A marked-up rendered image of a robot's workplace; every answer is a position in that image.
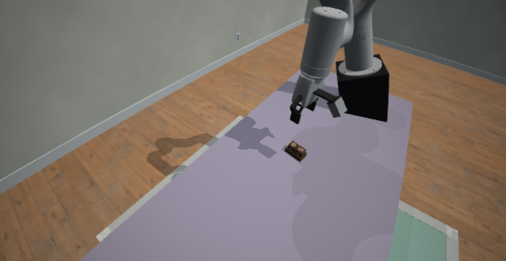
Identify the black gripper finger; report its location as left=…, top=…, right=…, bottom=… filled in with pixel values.
left=307, top=98, right=318, bottom=111
left=290, top=94, right=304, bottom=124

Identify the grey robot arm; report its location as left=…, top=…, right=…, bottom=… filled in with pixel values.
left=300, top=0, right=382, bottom=118

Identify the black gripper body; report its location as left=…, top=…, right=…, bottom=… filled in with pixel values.
left=291, top=71, right=326, bottom=108

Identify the brown number cube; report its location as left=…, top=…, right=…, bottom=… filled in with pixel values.
left=294, top=145, right=306, bottom=158
left=288, top=141, right=298, bottom=153

